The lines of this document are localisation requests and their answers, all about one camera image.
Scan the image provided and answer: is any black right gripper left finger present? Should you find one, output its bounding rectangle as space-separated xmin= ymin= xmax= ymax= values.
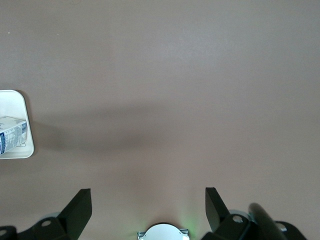
xmin=18 ymin=188 xmax=93 ymax=240

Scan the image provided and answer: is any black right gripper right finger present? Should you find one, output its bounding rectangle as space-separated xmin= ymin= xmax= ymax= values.
xmin=204 ymin=187 xmax=254 ymax=240

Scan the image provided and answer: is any blue white milk carton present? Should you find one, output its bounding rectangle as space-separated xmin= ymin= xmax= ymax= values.
xmin=0 ymin=116 xmax=28 ymax=156

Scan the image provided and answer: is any cream plastic tray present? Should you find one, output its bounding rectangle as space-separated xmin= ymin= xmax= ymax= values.
xmin=0 ymin=89 xmax=35 ymax=160

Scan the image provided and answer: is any brown table mat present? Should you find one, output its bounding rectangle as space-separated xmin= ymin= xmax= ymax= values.
xmin=0 ymin=0 xmax=320 ymax=240

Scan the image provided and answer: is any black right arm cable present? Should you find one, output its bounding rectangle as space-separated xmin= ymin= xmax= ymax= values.
xmin=248 ymin=202 xmax=287 ymax=240

